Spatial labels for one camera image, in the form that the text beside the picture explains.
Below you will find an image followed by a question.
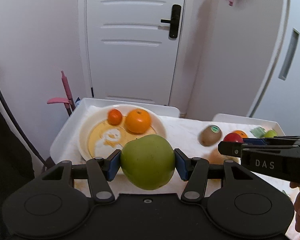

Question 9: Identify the black curved cable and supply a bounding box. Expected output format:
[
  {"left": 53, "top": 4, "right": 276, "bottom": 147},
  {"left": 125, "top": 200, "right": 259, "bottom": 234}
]
[{"left": 0, "top": 64, "right": 55, "bottom": 169}]

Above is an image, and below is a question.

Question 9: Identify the white wardrobe sliding door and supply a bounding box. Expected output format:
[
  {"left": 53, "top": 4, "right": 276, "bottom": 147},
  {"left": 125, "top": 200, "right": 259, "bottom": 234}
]
[{"left": 250, "top": 0, "right": 300, "bottom": 135}]

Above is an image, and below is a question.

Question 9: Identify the cream duck print plate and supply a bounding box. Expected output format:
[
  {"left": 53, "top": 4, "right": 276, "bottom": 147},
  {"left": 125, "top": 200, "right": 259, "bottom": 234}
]
[{"left": 77, "top": 104, "right": 166, "bottom": 161}]

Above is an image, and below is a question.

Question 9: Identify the white panel door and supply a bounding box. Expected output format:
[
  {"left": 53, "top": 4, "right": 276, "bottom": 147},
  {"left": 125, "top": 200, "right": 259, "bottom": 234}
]
[{"left": 83, "top": 0, "right": 185, "bottom": 105}]

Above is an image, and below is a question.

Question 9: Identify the white tray table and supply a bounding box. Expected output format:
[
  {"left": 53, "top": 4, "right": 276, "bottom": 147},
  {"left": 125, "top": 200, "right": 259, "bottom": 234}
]
[{"left": 50, "top": 99, "right": 283, "bottom": 164}]

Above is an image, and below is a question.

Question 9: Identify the large red yellow apple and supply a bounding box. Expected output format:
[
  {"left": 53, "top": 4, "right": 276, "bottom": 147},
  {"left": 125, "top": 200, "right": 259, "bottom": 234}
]
[{"left": 207, "top": 148, "right": 240, "bottom": 165}]

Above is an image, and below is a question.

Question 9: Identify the green apple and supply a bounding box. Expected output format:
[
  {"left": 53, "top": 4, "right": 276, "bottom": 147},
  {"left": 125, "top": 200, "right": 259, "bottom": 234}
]
[
  {"left": 262, "top": 129, "right": 277, "bottom": 138},
  {"left": 121, "top": 134, "right": 175, "bottom": 190}
]

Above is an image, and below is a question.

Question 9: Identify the brown kiwi with sticker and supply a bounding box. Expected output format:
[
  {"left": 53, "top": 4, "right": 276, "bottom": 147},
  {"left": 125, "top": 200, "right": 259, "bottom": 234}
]
[{"left": 198, "top": 125, "right": 222, "bottom": 147}]

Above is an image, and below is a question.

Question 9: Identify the red cherry tomato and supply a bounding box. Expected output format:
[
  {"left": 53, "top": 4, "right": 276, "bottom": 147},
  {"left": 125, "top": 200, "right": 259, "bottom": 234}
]
[{"left": 223, "top": 132, "right": 243, "bottom": 143}]

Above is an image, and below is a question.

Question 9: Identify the black door handle lock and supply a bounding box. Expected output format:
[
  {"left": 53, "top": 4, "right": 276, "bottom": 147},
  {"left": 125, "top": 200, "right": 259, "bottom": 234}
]
[{"left": 160, "top": 4, "right": 181, "bottom": 40}]

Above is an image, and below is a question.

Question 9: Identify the pink stick tool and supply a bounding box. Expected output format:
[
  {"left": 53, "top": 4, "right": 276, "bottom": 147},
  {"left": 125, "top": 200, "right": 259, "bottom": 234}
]
[{"left": 46, "top": 70, "right": 76, "bottom": 116}]

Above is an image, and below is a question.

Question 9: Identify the dark clothing of person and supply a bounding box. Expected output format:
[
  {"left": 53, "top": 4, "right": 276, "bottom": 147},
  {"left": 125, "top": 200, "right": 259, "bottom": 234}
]
[{"left": 0, "top": 112, "right": 34, "bottom": 239}]

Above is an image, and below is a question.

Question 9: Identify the green apple front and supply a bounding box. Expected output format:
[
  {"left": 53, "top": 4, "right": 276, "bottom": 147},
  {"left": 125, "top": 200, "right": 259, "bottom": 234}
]
[{"left": 121, "top": 134, "right": 175, "bottom": 190}]

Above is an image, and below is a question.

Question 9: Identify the small tangerine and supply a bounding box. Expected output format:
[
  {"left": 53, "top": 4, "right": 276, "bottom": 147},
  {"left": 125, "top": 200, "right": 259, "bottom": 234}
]
[{"left": 107, "top": 109, "right": 122, "bottom": 126}]

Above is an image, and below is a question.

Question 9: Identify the orange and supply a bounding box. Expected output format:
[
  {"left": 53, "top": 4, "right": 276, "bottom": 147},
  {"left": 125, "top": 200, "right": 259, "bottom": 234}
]
[
  {"left": 125, "top": 108, "right": 152, "bottom": 134},
  {"left": 233, "top": 130, "right": 248, "bottom": 138}
]

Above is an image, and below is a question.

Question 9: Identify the green apple far right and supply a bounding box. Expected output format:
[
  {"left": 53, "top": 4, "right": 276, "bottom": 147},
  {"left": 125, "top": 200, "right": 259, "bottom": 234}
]
[{"left": 262, "top": 129, "right": 277, "bottom": 138}]

